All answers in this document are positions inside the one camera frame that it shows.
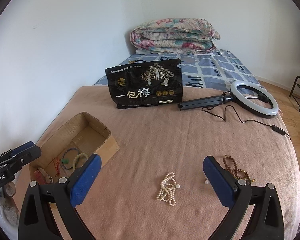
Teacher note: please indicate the black tripod handle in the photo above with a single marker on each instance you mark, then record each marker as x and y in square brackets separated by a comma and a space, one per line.
[208, 102]

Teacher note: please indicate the folded floral quilt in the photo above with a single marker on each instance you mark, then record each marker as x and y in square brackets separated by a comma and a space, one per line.
[176, 36]

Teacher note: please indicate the black snack bag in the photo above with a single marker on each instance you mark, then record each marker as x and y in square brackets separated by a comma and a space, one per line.
[145, 84]

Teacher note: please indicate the brown bead mala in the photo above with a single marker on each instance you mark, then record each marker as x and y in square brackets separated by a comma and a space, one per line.
[231, 166]

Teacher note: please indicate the blue checked bed sheet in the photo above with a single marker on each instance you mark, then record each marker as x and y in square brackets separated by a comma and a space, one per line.
[215, 70]

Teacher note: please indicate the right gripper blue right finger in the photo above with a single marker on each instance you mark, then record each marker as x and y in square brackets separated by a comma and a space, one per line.
[220, 180]

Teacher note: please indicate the left white gloved hand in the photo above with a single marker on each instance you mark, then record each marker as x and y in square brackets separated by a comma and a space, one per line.
[9, 213]

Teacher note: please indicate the white ring light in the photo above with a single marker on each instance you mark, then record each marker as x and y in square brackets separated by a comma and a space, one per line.
[254, 99]

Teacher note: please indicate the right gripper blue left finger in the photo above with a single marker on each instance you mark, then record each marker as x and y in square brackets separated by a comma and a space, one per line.
[82, 179]

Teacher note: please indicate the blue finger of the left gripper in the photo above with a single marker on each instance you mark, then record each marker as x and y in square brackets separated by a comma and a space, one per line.
[21, 148]

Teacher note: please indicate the open cardboard box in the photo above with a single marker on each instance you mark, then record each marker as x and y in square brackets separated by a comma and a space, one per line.
[65, 149]

